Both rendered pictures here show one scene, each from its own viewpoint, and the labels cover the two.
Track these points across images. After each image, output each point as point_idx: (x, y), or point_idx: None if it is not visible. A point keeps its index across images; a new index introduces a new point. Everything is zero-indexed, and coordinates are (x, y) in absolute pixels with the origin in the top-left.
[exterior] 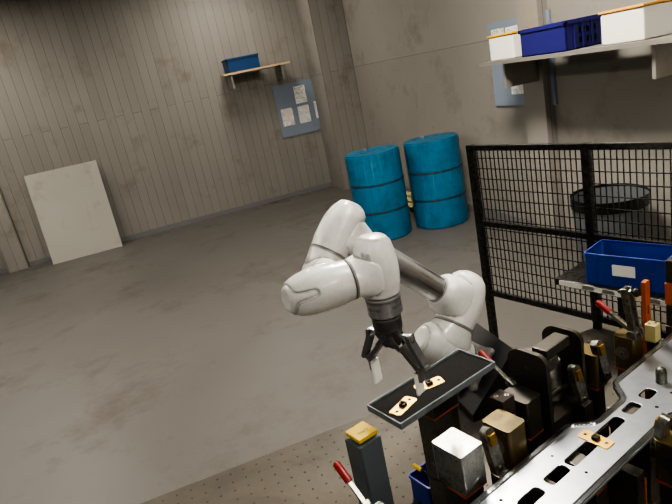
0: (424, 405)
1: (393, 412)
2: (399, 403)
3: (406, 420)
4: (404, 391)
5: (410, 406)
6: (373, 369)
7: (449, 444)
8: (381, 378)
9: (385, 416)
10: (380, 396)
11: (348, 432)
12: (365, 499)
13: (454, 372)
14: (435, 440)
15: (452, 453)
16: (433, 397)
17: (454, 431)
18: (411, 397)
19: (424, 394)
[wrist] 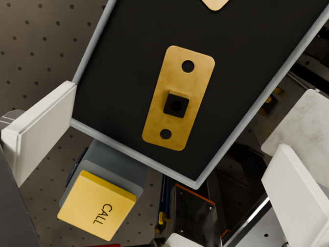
0: (246, 88)
1: (156, 139)
2: (167, 112)
3: (209, 173)
4: (152, 10)
5: (200, 100)
6: (35, 164)
7: (305, 151)
8: (73, 94)
9: (139, 159)
10: (79, 66)
11: (67, 220)
12: (153, 246)
13: None
14: (270, 143)
15: (314, 177)
16: (272, 37)
17: (316, 105)
18: (192, 54)
19: (235, 22)
